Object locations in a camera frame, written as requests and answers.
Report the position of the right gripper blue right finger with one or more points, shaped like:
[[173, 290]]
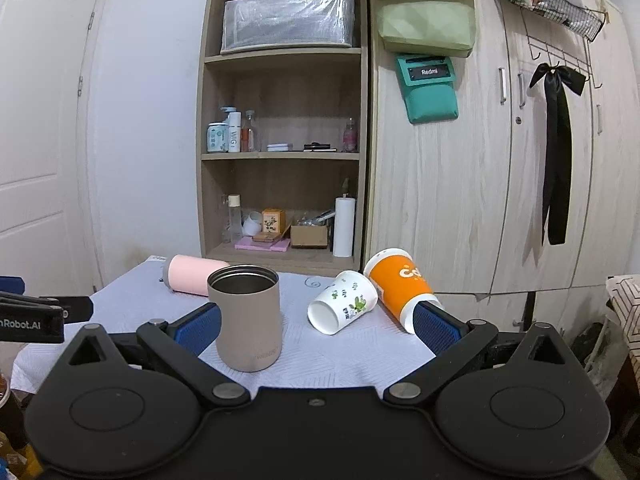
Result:
[[436, 328]]

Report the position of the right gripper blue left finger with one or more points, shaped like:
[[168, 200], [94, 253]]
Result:
[[198, 329]]

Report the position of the taupe metal tumbler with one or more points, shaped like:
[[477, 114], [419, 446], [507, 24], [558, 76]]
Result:
[[248, 297]]

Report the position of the orange paper cup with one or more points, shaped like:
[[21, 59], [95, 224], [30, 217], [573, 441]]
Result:
[[400, 285]]

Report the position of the white floral paper cup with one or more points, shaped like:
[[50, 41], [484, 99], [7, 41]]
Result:
[[349, 297]]

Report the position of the pink tumbler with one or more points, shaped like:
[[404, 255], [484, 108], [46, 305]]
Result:
[[189, 274]]

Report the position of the clear tall bottle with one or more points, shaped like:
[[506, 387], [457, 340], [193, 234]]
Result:
[[235, 228]]

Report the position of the white mug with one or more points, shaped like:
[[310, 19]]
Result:
[[252, 224]]

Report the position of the pink flat box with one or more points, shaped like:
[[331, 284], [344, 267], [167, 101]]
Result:
[[249, 245]]

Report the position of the beige wardrobe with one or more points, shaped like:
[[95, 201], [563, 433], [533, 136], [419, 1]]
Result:
[[464, 197]]

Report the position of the small yellow floral box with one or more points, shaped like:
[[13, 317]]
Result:
[[273, 221]]

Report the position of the small cardboard box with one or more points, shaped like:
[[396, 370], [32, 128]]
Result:
[[309, 236]]

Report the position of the white paper towel roll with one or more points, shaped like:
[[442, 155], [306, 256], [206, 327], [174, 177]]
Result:
[[344, 223]]

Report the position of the pile of papers and packages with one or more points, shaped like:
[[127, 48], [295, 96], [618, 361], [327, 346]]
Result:
[[624, 293]]

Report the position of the teal white jar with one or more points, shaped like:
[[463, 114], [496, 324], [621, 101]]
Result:
[[217, 137]]

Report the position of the clear spray bottle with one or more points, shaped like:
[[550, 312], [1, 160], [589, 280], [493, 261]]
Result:
[[248, 136]]

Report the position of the pink small bottle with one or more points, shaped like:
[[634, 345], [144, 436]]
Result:
[[350, 136]]

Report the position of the white lotion bottle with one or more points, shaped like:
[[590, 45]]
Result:
[[233, 121]]

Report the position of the teal pouch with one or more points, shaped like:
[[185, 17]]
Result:
[[427, 87]]

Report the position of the black ribbon bow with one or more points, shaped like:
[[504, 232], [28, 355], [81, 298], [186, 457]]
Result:
[[558, 162]]

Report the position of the wooden shelf unit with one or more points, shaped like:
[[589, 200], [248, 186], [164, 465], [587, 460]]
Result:
[[302, 98]]

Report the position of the white door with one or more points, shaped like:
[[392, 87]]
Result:
[[44, 222]]

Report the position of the green cushion bag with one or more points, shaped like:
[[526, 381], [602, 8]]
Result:
[[433, 27]]

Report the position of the wrapped storage box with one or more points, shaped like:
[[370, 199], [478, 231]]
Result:
[[249, 25]]

